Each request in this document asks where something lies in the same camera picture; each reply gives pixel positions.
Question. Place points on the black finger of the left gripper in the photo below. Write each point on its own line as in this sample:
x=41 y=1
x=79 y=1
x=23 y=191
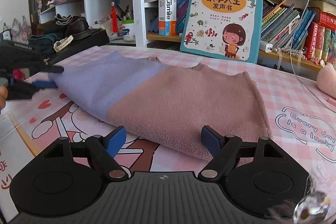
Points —
x=53 y=69

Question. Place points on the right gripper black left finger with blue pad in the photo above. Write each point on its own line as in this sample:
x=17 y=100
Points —
x=103 y=149

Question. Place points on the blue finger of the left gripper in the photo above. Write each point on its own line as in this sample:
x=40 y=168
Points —
x=44 y=84

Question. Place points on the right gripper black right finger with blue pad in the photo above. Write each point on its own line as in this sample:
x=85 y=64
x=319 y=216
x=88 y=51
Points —
x=224 y=150

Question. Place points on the pink and lilac knit sweater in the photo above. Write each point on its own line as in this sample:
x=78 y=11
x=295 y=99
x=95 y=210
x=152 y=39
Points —
x=167 y=104

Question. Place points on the person's left hand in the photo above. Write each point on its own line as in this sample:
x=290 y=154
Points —
x=3 y=97

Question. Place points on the white wristwatch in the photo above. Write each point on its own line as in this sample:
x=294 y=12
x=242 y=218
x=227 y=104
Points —
x=63 y=43

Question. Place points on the dark green clothing pile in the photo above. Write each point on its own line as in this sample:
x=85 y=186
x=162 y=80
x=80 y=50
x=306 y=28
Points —
x=44 y=43

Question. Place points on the black leather shoe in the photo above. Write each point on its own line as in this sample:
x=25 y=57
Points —
x=75 y=26

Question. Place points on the red hanging tassel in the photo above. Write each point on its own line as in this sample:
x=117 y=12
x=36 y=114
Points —
x=114 y=19

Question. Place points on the white mug green lid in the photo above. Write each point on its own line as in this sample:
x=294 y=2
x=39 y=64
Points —
x=128 y=30

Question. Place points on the white power adapter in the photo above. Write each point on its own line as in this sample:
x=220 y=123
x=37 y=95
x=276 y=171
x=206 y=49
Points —
x=266 y=47

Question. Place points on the pink plush toy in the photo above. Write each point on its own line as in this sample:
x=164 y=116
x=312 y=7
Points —
x=326 y=80

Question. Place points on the white orange usmile box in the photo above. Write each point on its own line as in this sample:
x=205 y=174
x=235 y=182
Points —
x=167 y=17

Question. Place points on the teal children's sound book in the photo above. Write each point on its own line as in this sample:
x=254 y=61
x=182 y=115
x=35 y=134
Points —
x=223 y=29

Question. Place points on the stack of slanted books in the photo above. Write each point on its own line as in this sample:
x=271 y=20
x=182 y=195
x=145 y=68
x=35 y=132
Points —
x=285 y=24

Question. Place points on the red thick dictionary books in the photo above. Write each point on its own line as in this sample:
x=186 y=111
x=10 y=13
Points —
x=319 y=36

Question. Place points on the wooden white bookshelf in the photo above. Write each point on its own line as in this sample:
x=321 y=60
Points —
x=143 y=12

